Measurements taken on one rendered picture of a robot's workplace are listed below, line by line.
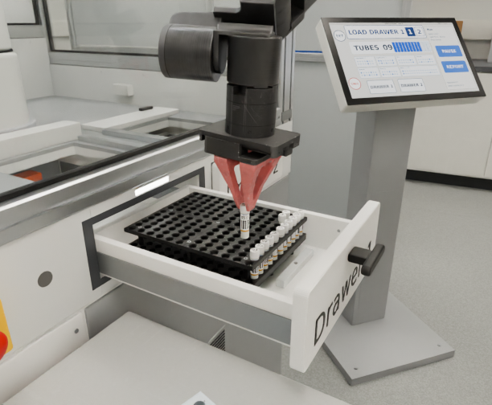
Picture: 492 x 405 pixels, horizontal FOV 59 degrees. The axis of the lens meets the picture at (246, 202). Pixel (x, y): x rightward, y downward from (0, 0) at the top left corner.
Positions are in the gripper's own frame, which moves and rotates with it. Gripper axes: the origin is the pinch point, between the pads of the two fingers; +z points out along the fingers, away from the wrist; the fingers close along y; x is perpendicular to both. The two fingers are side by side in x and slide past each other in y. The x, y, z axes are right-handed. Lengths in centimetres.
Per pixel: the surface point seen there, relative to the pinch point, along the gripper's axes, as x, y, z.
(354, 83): -88, 16, -1
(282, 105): -55, 23, 1
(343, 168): -173, 42, 58
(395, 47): -108, 11, -11
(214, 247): 0.0, 4.7, 8.2
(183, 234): -0.8, 10.7, 8.6
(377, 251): -8.3, -15.2, 5.8
